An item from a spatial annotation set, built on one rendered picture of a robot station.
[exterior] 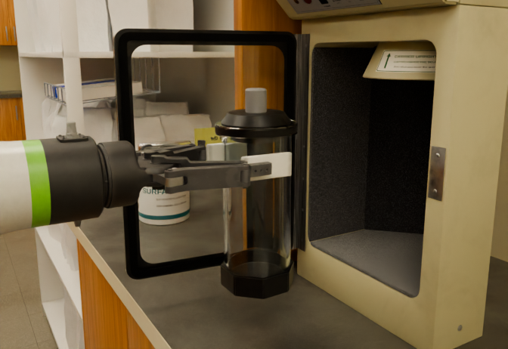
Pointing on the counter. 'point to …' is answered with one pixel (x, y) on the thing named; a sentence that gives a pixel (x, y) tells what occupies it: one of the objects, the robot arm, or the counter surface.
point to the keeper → (436, 173)
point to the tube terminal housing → (479, 260)
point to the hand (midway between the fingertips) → (254, 159)
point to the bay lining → (366, 147)
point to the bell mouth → (403, 61)
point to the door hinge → (302, 140)
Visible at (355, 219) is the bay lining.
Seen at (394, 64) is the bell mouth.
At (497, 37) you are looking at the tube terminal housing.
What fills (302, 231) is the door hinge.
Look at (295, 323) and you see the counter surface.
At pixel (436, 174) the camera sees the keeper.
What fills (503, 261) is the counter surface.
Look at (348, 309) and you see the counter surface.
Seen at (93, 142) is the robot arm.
